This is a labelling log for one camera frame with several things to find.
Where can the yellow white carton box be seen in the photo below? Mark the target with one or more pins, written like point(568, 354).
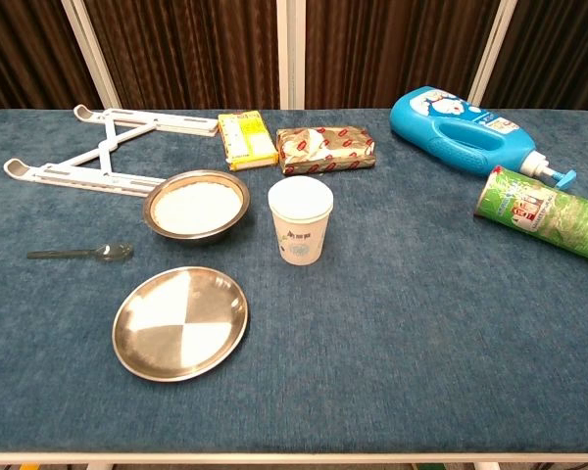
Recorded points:
point(247, 142)

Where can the clear plastic spoon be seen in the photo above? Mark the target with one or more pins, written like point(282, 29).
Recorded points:
point(112, 251)

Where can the blue table cloth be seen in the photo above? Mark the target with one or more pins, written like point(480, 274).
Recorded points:
point(372, 343)

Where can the round steel plate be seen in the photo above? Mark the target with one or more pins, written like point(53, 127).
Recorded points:
point(176, 323)

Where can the white folding laptop stand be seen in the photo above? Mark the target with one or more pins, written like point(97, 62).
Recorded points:
point(78, 175)

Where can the blue pump detergent bottle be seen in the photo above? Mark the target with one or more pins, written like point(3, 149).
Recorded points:
point(421, 122)

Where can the white paper cup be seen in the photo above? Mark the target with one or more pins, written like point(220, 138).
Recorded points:
point(299, 235)

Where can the steel bowl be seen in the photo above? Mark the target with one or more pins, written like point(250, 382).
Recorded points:
point(196, 238)

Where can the green chips can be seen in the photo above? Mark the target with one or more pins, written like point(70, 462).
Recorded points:
point(544, 215)

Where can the brown curtain screen panel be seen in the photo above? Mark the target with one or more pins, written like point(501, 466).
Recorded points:
point(186, 49)
point(558, 49)
point(19, 49)
point(397, 49)

